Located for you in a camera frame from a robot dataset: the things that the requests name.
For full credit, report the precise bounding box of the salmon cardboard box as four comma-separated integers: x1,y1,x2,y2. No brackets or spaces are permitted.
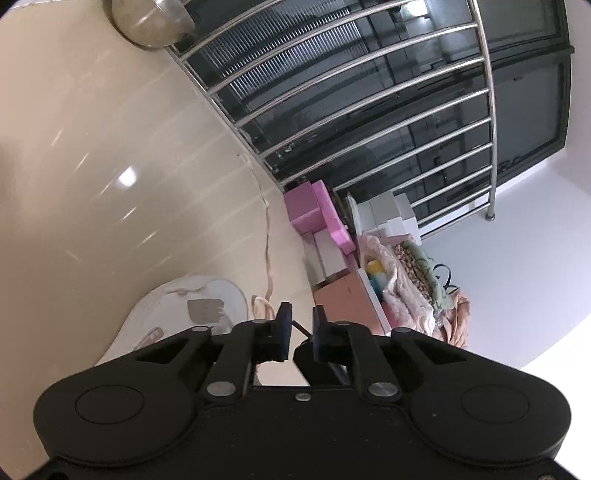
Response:
313,268,393,337

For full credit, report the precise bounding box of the tan bag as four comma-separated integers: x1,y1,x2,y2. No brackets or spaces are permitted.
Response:
436,286,472,349

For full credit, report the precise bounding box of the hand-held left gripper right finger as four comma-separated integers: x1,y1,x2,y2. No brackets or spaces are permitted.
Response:
312,305,467,404

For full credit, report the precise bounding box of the white cardboard box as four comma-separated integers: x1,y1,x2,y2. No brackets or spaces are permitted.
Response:
353,191,423,246

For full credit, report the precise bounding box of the white sneaker shoe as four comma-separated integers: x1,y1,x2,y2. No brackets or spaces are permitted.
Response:
98,276,250,367

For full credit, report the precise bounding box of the clear plastic bag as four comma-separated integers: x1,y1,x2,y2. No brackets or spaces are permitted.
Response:
358,234,446,335

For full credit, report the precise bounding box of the steel window railing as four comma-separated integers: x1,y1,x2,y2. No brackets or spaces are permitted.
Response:
164,0,499,241

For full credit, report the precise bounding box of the flat white box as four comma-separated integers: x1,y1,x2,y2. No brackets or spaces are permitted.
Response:
301,230,356,286

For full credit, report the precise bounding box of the green cloth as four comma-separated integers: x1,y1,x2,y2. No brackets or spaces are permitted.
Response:
409,240,460,308

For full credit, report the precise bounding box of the pink foam tray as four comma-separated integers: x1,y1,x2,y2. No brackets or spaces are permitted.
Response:
311,180,357,254

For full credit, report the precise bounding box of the steel bowl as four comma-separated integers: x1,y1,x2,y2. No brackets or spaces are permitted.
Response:
102,0,195,51

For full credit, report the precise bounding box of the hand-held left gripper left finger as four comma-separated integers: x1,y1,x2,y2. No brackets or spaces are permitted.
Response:
134,302,293,402

